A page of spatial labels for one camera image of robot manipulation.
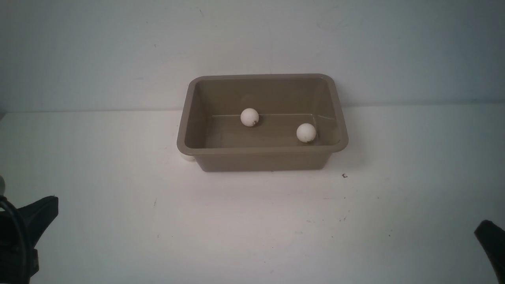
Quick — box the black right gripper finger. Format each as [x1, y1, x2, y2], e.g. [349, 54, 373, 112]
[474, 220, 505, 284]

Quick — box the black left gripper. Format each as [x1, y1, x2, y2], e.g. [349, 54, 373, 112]
[0, 196, 58, 284]

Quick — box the white ping-pong ball with mark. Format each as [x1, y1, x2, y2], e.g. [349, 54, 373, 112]
[240, 108, 260, 127]

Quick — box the tan plastic bin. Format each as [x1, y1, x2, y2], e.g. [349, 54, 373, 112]
[176, 73, 349, 172]

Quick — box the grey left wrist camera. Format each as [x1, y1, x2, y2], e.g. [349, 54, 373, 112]
[0, 176, 6, 196]

